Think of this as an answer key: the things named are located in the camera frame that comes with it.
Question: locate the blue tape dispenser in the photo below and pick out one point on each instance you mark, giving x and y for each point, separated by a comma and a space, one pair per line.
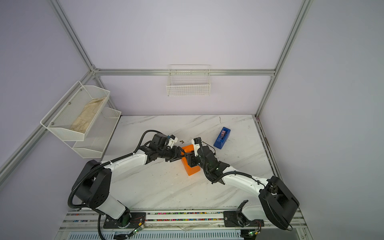
219, 143

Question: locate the white mesh upper shelf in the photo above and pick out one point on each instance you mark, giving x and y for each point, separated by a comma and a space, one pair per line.
60, 118

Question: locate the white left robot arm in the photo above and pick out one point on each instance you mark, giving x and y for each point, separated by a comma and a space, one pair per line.
92, 188

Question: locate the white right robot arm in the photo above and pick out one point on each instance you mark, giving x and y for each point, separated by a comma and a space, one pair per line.
277, 201

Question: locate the white mesh lower shelf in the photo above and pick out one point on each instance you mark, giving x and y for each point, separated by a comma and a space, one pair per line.
97, 140

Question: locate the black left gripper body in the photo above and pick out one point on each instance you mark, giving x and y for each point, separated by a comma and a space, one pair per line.
166, 153

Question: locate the orange wrapping paper sheet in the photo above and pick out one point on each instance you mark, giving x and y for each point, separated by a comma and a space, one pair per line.
190, 170

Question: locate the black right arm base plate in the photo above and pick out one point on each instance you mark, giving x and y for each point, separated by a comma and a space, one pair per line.
235, 219

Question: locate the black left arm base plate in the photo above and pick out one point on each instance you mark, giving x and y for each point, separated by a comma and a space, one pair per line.
126, 221

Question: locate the aluminium front rail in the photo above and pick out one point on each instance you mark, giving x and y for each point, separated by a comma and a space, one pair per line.
86, 220

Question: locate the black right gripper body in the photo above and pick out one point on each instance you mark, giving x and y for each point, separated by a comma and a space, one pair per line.
205, 167

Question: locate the beige cloth in shelf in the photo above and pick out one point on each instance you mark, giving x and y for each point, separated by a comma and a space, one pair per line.
83, 121

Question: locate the white mesh shelf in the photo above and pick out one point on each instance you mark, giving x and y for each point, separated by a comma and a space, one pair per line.
60, 118
97, 140

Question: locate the white wire wall basket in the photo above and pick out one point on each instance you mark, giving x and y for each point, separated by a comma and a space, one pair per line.
188, 80

